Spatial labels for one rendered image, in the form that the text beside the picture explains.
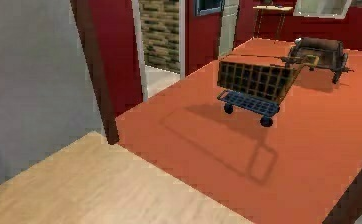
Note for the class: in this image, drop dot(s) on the brown wooden hand cart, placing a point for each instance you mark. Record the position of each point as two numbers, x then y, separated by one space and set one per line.
322 53

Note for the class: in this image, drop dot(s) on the pale grey room door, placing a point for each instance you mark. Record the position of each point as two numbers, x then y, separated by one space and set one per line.
228 28

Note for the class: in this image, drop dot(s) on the blue framed wall picture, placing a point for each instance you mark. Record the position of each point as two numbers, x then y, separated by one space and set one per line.
209 6

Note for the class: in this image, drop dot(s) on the white framed window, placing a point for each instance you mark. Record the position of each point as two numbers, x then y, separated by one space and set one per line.
322 6

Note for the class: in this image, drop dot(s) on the yellow top side table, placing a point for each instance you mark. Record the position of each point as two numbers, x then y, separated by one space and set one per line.
272 9

